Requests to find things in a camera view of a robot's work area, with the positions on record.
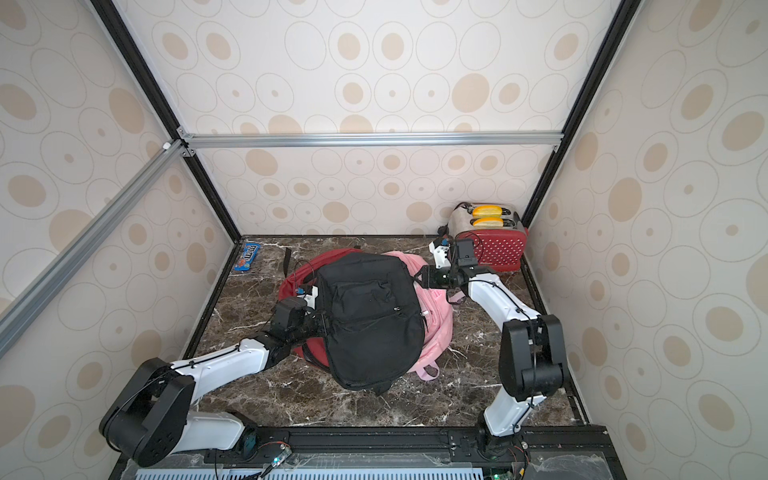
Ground front yellow toast slice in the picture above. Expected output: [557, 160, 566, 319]
[470, 217, 505, 229]

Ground black frame post left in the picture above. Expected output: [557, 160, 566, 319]
[90, 0, 242, 243]

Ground horizontal aluminium bar rear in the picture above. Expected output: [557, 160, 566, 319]
[183, 131, 563, 149]

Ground black frame post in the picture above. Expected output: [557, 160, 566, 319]
[90, 0, 242, 243]
[520, 0, 643, 228]

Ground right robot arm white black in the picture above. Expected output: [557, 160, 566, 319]
[414, 238, 570, 447]

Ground diagonal aluminium bar left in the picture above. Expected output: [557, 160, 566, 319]
[1, 139, 184, 354]

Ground black backpack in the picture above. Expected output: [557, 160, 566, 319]
[315, 252, 426, 394]

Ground rear yellow toast slice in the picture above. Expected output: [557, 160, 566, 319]
[471, 205, 505, 218]

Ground pink backpack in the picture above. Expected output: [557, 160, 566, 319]
[375, 251, 454, 381]

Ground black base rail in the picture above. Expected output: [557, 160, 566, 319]
[108, 422, 626, 479]

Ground yellow toast slice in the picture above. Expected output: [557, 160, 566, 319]
[470, 217, 505, 229]
[471, 205, 505, 218]

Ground red polka dot toaster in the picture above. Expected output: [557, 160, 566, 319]
[437, 202, 528, 272]

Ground blue candy packet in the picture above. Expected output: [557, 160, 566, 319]
[233, 241, 261, 272]

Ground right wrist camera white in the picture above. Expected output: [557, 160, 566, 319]
[429, 237, 453, 269]

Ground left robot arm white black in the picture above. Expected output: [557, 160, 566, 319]
[98, 297, 317, 467]

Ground black frame post right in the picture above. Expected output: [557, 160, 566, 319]
[520, 0, 643, 228]

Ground red backpack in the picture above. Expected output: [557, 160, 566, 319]
[278, 248, 360, 373]

